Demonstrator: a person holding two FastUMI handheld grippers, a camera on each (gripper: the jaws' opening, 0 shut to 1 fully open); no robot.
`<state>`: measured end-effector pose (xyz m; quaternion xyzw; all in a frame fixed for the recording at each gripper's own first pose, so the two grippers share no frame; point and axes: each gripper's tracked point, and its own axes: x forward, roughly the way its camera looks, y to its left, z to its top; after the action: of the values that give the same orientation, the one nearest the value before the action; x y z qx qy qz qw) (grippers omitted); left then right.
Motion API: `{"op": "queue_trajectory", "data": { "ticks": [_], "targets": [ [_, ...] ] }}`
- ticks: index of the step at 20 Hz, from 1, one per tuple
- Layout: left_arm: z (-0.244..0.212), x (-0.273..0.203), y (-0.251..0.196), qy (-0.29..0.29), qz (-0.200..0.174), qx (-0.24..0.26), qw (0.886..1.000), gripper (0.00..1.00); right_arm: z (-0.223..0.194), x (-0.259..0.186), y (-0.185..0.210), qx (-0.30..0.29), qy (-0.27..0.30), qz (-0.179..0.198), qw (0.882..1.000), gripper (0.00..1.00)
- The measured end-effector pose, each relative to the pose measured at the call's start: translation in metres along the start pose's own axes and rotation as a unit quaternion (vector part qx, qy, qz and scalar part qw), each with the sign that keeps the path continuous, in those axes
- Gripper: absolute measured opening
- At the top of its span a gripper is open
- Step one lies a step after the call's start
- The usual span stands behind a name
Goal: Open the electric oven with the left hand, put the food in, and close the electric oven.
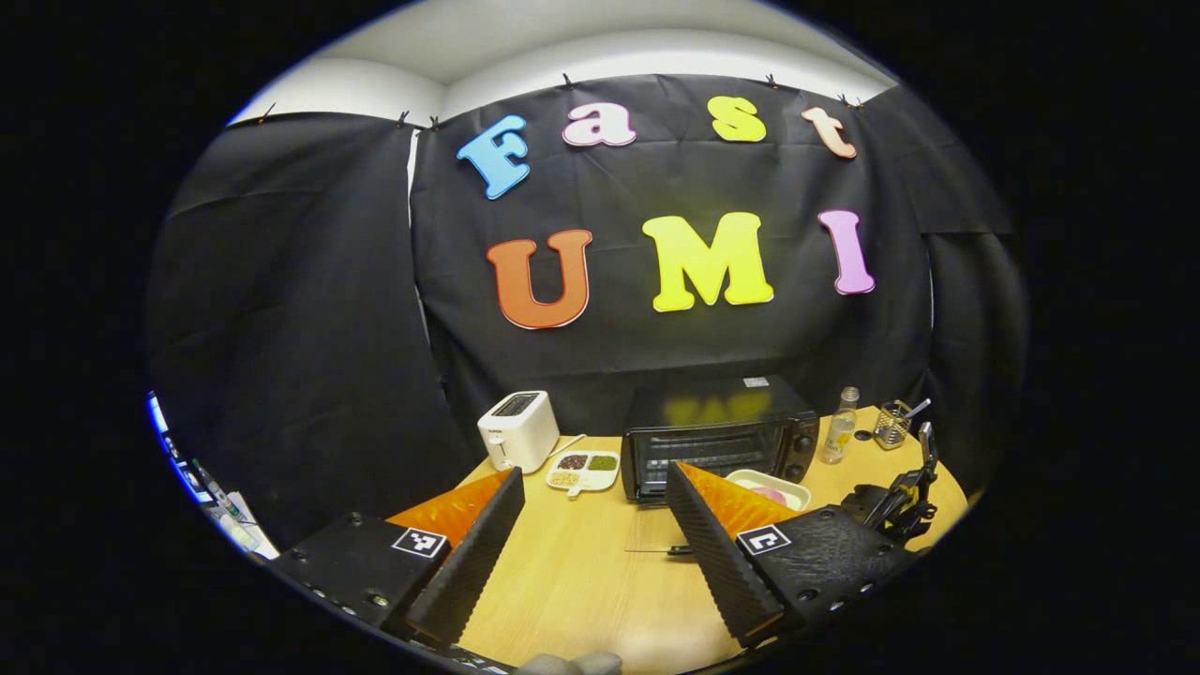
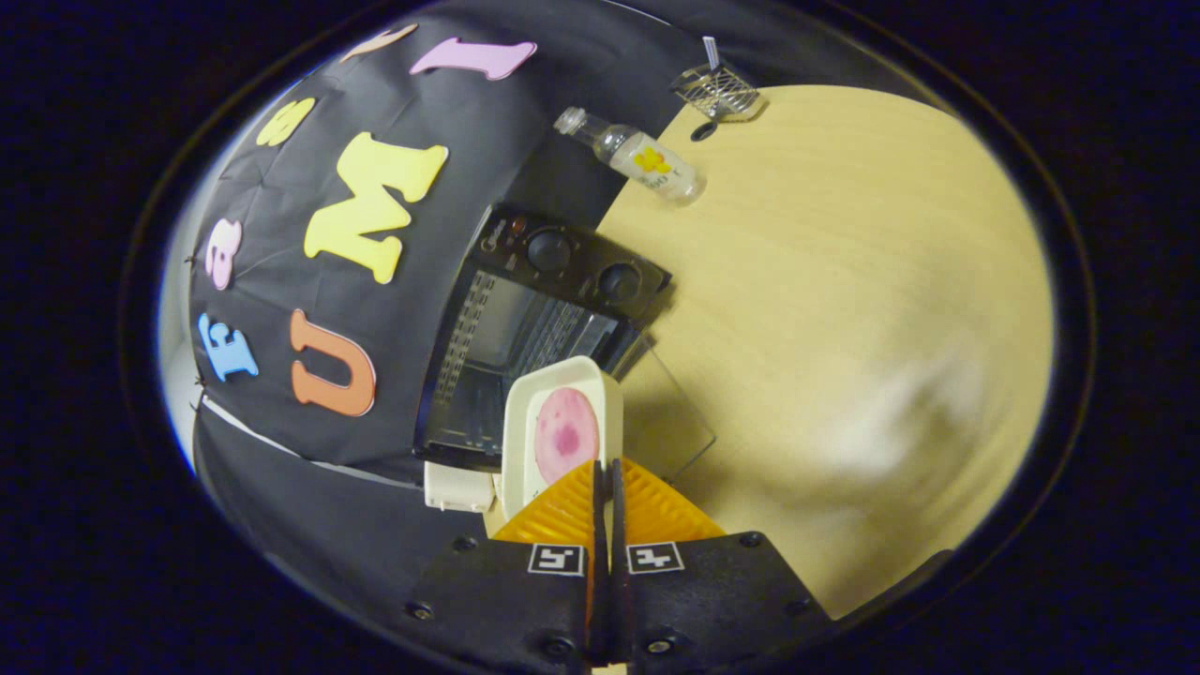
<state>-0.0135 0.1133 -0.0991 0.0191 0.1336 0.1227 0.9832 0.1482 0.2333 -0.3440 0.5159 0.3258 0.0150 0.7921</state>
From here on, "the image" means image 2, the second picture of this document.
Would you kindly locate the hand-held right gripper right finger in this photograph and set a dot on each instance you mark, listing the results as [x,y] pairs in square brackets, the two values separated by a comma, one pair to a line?
[703,591]

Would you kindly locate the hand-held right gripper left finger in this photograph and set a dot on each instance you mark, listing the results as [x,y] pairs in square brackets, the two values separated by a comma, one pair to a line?
[516,591]

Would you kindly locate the pink round food slice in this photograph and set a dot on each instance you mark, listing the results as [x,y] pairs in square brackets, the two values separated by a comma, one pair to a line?
[565,436]

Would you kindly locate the white square plate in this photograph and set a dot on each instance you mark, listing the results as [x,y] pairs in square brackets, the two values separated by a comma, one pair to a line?
[553,380]

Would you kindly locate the black electric oven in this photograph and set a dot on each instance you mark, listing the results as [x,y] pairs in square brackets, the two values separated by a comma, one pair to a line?
[572,258]

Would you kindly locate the white toaster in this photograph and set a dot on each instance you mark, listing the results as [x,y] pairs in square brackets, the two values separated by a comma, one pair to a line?
[457,487]

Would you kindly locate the clear bottle with yellow label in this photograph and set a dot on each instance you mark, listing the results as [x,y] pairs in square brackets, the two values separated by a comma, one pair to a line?
[637,155]

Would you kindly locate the small black spoon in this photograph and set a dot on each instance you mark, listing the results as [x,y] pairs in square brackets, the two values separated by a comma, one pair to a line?
[703,131]

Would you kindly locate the silver spoon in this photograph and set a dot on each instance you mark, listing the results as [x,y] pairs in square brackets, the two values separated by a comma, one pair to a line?
[711,52]

